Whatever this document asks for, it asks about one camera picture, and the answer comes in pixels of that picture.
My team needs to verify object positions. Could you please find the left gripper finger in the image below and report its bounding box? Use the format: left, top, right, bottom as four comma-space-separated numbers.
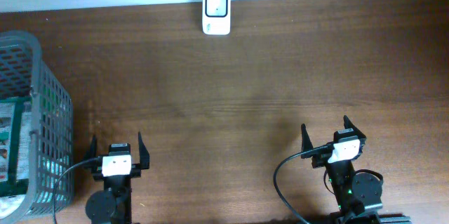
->
83, 135, 98, 169
138, 131, 150, 170

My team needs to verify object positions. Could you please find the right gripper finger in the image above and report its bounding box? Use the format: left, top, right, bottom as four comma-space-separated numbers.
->
301, 124, 314, 159
343, 115, 361, 136

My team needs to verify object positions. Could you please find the green 3M glove package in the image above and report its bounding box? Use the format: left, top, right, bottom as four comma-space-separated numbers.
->
1, 97, 32, 197

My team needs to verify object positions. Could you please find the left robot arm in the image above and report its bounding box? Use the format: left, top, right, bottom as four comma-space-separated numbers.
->
83, 134, 150, 223

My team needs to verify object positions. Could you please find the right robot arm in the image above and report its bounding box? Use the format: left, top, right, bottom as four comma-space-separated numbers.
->
301, 116, 411, 224

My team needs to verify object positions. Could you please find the white packet in basket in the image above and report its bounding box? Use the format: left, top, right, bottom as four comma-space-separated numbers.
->
0, 195, 26, 219

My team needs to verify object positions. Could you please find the grey plastic basket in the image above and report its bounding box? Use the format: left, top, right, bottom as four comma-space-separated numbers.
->
1, 31, 74, 223

